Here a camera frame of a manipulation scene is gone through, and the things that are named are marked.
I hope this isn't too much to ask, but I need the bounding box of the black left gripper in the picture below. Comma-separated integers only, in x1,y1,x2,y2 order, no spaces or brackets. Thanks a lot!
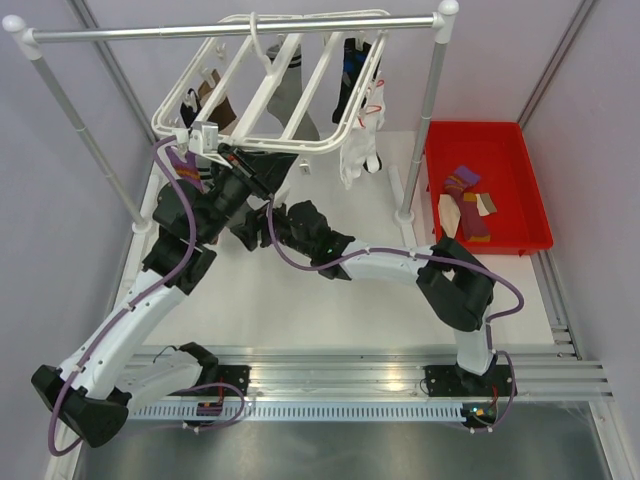
197,142,299,243

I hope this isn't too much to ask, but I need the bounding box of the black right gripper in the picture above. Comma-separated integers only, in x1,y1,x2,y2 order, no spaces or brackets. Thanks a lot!
230,194,314,259

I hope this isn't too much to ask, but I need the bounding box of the white plastic clip hanger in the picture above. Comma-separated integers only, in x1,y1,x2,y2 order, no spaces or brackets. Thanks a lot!
151,9,391,156

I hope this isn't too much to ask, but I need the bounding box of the purple striped sock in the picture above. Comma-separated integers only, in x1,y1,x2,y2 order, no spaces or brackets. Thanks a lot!
444,165,491,243
165,146,204,192

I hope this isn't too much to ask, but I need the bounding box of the grey sock with black stripes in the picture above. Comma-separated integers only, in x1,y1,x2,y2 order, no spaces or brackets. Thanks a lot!
196,156,214,192

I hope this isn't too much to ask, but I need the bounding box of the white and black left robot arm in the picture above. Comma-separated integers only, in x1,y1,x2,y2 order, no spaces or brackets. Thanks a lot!
31,144,297,456

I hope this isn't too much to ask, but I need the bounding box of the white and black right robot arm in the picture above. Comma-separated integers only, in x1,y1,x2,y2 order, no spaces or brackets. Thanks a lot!
231,201,517,397

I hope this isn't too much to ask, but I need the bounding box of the brown and beige back sock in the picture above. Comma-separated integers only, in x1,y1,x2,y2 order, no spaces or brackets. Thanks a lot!
197,81,237,135

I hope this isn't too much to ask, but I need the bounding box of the black sock back left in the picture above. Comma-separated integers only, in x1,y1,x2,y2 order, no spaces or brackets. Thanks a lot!
180,89,201,129

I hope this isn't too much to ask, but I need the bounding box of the grey sock back row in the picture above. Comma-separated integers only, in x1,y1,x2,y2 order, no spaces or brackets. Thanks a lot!
267,45,320,141

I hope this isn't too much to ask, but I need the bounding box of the black and blue patterned sock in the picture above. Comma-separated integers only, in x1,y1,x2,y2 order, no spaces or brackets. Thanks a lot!
331,37,371,124

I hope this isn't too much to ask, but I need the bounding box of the red plastic bin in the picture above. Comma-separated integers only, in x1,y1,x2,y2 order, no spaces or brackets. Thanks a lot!
425,121,553,256

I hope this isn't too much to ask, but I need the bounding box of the silver and white clothes rack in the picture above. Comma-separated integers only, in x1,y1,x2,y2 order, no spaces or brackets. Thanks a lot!
2,1,459,227

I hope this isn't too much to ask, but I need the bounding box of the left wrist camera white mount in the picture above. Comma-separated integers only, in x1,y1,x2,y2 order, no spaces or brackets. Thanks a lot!
189,121,219,156

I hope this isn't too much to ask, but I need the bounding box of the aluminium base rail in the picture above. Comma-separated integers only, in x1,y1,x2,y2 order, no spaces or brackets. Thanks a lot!
210,325,613,402

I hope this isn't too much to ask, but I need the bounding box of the white slotted cable duct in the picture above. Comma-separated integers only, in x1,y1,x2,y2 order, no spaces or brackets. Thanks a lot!
131,400,466,423

